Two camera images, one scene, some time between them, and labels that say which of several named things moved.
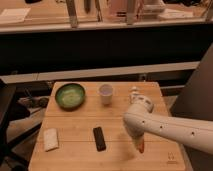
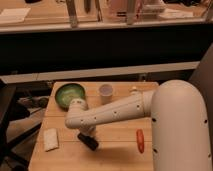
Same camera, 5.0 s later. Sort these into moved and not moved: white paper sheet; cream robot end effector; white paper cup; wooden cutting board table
Moved: cream robot end effector
Not moved: white paper cup; white paper sheet; wooden cutting board table
